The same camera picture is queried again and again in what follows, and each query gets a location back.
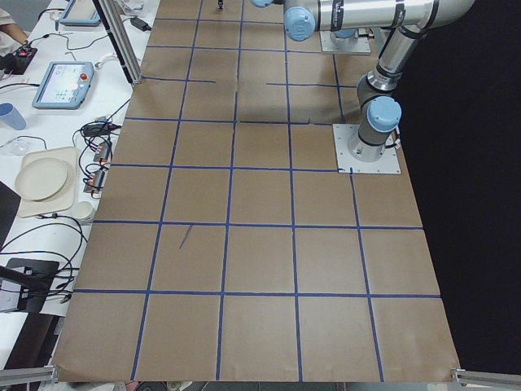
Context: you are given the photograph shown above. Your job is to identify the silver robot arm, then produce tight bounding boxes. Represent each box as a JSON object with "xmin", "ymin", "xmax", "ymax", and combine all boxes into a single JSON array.
[{"xmin": 276, "ymin": 0, "xmax": 474, "ymax": 163}]

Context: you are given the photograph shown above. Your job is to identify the white paper cup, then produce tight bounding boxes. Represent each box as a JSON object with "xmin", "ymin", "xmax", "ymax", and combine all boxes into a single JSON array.
[{"xmin": 72, "ymin": 201, "xmax": 96, "ymax": 225}]

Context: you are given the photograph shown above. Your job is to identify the beige tray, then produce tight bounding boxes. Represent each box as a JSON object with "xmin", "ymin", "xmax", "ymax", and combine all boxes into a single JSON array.
[{"xmin": 15, "ymin": 147, "xmax": 78, "ymax": 217}]

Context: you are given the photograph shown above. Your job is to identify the black power adapter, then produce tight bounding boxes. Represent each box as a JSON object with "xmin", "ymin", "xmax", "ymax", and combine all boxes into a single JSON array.
[{"xmin": 129, "ymin": 16, "xmax": 151, "ymax": 32}]

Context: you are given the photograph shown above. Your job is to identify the beige round plate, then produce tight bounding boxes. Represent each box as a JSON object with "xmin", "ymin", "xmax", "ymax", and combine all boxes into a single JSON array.
[{"xmin": 15, "ymin": 157, "xmax": 68, "ymax": 200}]

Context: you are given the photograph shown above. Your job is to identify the blue plastic cup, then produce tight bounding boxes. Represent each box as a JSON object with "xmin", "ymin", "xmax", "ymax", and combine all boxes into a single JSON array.
[{"xmin": 0, "ymin": 103, "xmax": 26, "ymax": 130}]

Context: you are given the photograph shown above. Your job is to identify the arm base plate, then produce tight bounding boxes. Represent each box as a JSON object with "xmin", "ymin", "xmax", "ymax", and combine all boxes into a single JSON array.
[
  {"xmin": 333, "ymin": 124, "xmax": 401, "ymax": 174},
  {"xmin": 320, "ymin": 29, "xmax": 371, "ymax": 56}
]

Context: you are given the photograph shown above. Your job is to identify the teach pendant near post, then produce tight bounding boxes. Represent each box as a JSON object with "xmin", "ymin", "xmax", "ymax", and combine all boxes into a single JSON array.
[{"xmin": 32, "ymin": 61, "xmax": 94, "ymax": 110}]

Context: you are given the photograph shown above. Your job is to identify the black camera stand base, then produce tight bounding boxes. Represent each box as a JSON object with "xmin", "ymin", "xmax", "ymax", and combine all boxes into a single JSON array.
[{"xmin": 1, "ymin": 258, "xmax": 59, "ymax": 313}]

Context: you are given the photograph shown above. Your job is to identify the aluminium frame post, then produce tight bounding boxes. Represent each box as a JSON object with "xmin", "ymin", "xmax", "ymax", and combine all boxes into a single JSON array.
[{"xmin": 93, "ymin": 0, "xmax": 142, "ymax": 85}]

